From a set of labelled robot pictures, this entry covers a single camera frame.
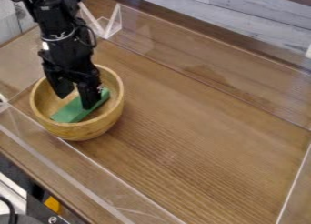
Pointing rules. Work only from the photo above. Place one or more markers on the brown wooden bowl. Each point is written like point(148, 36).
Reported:
point(46, 103)

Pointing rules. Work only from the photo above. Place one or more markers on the green rectangular block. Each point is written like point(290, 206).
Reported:
point(73, 112)

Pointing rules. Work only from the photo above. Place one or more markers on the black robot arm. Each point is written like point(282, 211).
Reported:
point(55, 15)

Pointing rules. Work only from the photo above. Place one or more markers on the clear acrylic corner bracket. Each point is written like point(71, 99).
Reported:
point(105, 27)

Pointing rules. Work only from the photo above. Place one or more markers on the yellow black device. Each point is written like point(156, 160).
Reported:
point(42, 213)

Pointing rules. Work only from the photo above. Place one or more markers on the clear acrylic front barrier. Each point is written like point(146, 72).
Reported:
point(102, 181)

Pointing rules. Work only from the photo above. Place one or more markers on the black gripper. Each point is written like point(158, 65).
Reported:
point(66, 54)

